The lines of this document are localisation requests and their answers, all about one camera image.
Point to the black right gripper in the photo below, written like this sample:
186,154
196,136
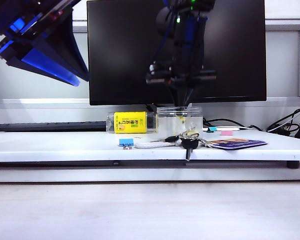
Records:
182,75

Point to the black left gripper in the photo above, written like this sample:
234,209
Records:
20,20

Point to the round transparent plastic box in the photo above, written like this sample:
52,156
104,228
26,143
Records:
167,122

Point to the black-headed key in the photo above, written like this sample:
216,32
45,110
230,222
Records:
171,139
189,143

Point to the teal binder clip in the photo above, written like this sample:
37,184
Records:
212,129

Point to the yellow-labelled drink bottle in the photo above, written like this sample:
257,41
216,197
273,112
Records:
127,122

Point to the blue binder clip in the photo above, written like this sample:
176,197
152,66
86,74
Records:
126,142

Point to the black computer monitor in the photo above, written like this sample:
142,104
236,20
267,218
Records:
240,50

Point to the purple card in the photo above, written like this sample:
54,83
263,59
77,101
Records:
240,144

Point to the black riser foot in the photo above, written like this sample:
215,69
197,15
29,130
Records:
292,165

